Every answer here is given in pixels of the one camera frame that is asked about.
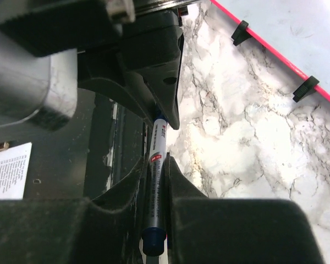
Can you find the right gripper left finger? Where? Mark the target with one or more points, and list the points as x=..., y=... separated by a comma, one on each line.
x=101, y=230

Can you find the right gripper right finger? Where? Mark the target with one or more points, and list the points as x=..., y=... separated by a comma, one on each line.
x=205, y=230

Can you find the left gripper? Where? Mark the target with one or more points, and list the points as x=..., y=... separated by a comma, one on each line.
x=147, y=58

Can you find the blue whiteboard marker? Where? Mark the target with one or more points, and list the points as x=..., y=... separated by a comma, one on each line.
x=154, y=221

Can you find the pink framed whiteboard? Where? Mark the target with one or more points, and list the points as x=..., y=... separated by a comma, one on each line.
x=296, y=32

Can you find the black whiteboard foot clip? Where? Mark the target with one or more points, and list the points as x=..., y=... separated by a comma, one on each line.
x=241, y=34
x=305, y=89

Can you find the printed paper sheet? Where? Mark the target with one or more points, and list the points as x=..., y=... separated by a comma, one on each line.
x=14, y=163

